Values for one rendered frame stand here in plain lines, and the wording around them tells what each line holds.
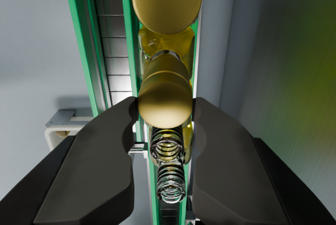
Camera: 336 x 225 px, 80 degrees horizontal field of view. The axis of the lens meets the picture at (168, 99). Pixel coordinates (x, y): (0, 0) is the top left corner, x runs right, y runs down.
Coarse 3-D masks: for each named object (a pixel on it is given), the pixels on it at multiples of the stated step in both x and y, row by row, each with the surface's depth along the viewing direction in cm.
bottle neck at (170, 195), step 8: (176, 160) 22; (160, 168) 22; (168, 168) 21; (176, 168) 21; (160, 176) 21; (168, 176) 20; (176, 176) 20; (184, 176) 21; (160, 184) 20; (168, 184) 19; (176, 184) 19; (184, 184) 20; (160, 192) 20; (168, 192) 21; (176, 192) 21; (184, 192) 20; (160, 200) 20; (168, 200) 20; (176, 200) 20
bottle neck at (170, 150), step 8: (152, 128) 19; (160, 128) 18; (168, 128) 17; (176, 128) 18; (152, 136) 17; (160, 136) 17; (168, 136) 16; (176, 136) 17; (152, 144) 17; (160, 144) 19; (168, 144) 19; (176, 144) 17; (152, 152) 17; (160, 152) 18; (168, 152) 18; (176, 152) 17; (160, 160) 18; (168, 160) 18
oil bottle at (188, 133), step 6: (150, 132) 25; (186, 132) 24; (192, 132) 25; (186, 138) 24; (192, 138) 25; (186, 144) 24; (186, 150) 24; (150, 156) 25; (186, 156) 24; (156, 162) 25; (186, 162) 25
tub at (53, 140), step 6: (54, 126) 54; (60, 126) 54; (66, 126) 54; (72, 126) 54; (78, 126) 54; (48, 132) 54; (54, 132) 57; (72, 132) 63; (48, 138) 55; (54, 138) 57; (60, 138) 60; (48, 144) 56; (54, 144) 57
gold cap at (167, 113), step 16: (160, 64) 14; (176, 64) 14; (144, 80) 13; (160, 80) 11; (176, 80) 11; (144, 96) 12; (160, 96) 12; (176, 96) 12; (144, 112) 12; (160, 112) 12; (176, 112) 12
